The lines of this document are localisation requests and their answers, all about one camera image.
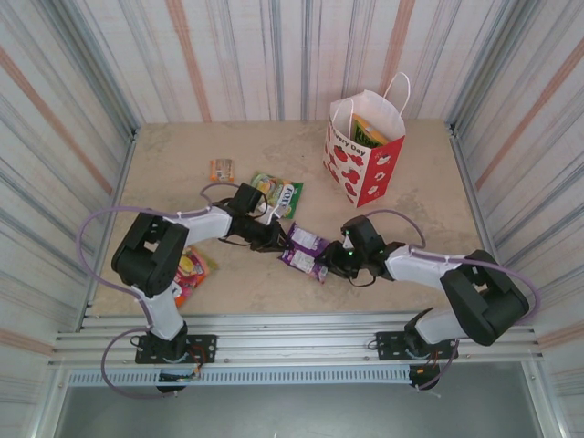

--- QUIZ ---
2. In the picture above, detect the purple snack bag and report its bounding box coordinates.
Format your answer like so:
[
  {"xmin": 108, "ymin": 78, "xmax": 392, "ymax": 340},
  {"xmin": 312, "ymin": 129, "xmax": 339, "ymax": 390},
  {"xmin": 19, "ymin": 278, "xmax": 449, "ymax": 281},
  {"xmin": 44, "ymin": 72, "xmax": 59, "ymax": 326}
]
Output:
[{"xmin": 276, "ymin": 222, "xmax": 330, "ymax": 285}]

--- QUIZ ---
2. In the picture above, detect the green Fox's candy bag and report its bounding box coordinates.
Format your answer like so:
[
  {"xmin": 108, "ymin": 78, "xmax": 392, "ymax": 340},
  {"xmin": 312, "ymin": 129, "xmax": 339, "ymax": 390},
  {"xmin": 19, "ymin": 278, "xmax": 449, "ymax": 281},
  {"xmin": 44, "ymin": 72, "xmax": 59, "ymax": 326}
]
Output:
[{"xmin": 249, "ymin": 171, "xmax": 305, "ymax": 220}]

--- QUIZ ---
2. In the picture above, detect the small orange snack bar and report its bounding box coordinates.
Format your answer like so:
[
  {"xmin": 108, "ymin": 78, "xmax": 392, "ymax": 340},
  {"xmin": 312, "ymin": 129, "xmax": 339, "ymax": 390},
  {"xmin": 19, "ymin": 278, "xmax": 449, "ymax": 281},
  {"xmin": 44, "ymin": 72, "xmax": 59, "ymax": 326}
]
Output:
[{"xmin": 209, "ymin": 158, "xmax": 236, "ymax": 183}]

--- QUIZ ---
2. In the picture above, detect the red orange Fox's candy bag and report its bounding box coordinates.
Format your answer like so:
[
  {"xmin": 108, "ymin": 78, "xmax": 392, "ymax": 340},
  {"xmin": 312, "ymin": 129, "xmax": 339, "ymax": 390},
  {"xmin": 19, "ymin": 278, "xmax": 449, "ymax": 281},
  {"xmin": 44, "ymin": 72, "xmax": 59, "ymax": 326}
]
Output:
[{"xmin": 172, "ymin": 245, "xmax": 219, "ymax": 308}]

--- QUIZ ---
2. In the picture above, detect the red white paper bag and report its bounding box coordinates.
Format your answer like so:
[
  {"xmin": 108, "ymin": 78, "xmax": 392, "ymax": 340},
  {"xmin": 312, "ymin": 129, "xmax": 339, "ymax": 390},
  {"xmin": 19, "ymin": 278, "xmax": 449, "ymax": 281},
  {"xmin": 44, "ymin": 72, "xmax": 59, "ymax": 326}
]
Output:
[{"xmin": 321, "ymin": 71, "xmax": 412, "ymax": 210}]

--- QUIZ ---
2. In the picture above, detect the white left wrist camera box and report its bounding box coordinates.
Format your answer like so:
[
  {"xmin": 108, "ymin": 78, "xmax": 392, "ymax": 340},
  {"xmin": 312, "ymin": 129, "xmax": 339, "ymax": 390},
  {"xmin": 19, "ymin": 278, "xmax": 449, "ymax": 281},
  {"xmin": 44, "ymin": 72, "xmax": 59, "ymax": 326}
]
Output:
[{"xmin": 255, "ymin": 203, "xmax": 287, "ymax": 225}]

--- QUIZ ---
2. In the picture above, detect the aluminium mounting rail frame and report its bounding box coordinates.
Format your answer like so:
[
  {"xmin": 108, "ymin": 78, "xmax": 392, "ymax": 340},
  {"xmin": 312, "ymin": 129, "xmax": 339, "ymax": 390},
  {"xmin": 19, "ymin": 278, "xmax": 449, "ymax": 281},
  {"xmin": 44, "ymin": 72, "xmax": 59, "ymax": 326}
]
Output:
[{"xmin": 47, "ymin": 312, "xmax": 544, "ymax": 370}]

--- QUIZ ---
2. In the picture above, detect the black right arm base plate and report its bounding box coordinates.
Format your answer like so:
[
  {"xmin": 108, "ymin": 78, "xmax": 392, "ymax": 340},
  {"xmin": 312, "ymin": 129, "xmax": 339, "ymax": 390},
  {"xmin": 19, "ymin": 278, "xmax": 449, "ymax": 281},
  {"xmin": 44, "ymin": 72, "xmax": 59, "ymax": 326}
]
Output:
[{"xmin": 376, "ymin": 330, "xmax": 459, "ymax": 361}]

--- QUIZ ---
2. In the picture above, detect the slotted grey cable duct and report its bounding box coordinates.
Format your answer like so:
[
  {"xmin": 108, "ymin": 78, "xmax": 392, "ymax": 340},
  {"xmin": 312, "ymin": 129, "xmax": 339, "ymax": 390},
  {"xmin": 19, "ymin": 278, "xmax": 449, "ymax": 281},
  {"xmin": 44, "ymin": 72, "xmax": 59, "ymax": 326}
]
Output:
[{"xmin": 66, "ymin": 367, "xmax": 414, "ymax": 388}]

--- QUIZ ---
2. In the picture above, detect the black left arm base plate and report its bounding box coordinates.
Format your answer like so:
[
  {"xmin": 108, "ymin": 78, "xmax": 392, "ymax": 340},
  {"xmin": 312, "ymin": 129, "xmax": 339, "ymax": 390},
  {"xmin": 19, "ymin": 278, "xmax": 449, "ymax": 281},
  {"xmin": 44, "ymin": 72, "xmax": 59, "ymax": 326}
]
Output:
[{"xmin": 135, "ymin": 334, "xmax": 218, "ymax": 365}]

